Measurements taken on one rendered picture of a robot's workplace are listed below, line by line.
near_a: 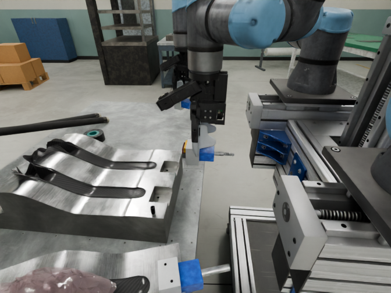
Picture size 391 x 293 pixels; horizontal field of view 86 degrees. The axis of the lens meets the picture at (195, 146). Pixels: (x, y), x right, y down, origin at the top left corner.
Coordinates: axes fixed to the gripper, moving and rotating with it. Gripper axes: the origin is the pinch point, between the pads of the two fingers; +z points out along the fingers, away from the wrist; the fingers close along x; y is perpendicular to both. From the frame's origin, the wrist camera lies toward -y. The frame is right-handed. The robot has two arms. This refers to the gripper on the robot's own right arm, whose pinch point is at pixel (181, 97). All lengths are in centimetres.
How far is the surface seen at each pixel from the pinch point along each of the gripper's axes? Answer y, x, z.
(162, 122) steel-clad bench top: -12.3, -0.3, 15.0
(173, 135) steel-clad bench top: -0.3, -6.9, 15.0
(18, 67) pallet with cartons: -427, 91, 53
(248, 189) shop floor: 19, 63, 95
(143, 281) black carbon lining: 34, -59, 10
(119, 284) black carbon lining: 31, -62, 10
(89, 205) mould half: 13, -55, 7
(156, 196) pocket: 22.9, -43.0, 8.7
